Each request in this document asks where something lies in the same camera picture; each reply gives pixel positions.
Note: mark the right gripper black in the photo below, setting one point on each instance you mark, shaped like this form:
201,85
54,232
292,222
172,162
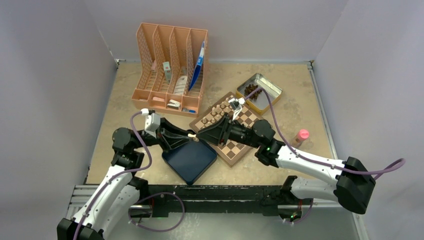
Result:
218,133

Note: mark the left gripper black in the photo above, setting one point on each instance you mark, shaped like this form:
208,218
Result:
167,139

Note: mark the light chess piece fourteenth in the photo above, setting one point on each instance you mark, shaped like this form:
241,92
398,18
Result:
193,137

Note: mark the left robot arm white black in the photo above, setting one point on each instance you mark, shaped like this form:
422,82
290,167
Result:
120,188

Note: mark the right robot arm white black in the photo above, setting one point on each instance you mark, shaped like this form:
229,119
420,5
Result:
347,182

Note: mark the wooden chess board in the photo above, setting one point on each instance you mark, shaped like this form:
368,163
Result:
232,151

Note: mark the pile of dark chess pieces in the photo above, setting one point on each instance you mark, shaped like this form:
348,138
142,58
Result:
252,88

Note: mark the white stapler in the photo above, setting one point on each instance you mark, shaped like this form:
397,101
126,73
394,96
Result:
173,104

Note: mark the dark blue tray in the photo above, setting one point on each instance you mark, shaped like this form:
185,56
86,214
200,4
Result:
190,160

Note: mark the pink eraser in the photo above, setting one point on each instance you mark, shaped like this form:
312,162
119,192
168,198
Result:
158,99

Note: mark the white labelled tube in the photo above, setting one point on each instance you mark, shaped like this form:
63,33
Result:
180,85

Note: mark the yellow metal tin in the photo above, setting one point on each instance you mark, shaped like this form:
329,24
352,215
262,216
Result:
261,105

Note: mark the blue folder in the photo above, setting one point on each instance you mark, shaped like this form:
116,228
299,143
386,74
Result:
198,66

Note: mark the green white small box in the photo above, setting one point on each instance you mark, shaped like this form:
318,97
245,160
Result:
167,71

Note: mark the pink plastic desk organizer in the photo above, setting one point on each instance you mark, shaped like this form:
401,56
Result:
180,46

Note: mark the pink capped small bottle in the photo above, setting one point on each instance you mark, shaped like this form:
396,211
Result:
301,136

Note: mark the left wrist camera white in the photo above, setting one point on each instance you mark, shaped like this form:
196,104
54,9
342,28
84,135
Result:
152,121

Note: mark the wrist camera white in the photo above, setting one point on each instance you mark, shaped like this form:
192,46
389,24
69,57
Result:
152,121
237,106

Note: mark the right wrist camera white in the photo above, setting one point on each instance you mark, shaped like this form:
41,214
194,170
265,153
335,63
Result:
237,106

